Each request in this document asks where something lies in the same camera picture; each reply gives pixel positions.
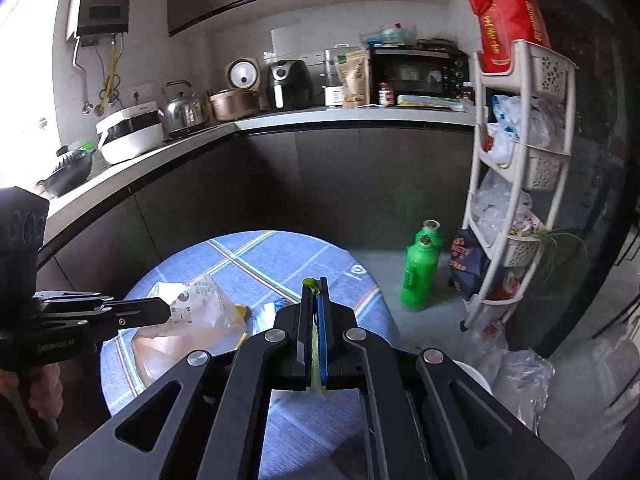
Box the black camera box left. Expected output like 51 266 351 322
1 186 49 328

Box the white rice cooker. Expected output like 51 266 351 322
224 58 260 92

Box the green plastic bottle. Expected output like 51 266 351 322
414 219 442 255
400 234 438 310

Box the clear plastic bag on floor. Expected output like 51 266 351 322
463 320 555 434

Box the translucent plastic bag with receipt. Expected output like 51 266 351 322
131 275 244 387

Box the rear green plastic bottle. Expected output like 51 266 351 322
414 219 442 255

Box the red gift bag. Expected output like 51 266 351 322
469 0 551 73

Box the brown paper food bag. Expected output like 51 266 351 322
334 50 370 108

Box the front green plastic bottle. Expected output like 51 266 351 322
400 234 438 310

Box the navy blue shopping bag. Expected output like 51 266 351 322
449 229 489 301

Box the yellow snack wrapper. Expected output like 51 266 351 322
235 304 250 348

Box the black wok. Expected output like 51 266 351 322
37 145 94 197

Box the white multicooker appliance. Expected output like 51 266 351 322
96 101 165 165

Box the black air fryer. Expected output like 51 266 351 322
266 60 314 112

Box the blue white snack wrapper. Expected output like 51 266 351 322
250 298 292 334

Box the stainless steel kettle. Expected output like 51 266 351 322
162 79 207 136

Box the black toaster oven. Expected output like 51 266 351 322
369 48 470 104

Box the green vegetable scrap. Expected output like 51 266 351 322
303 278 328 396

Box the blue plaid tablecloth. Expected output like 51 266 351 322
125 231 397 479

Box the copper pot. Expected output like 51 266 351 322
209 89 260 122

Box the person's left hand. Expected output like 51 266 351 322
0 363 63 420

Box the red lid jar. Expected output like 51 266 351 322
378 82 395 106

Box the white tiered storage rack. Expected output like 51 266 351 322
461 39 576 330

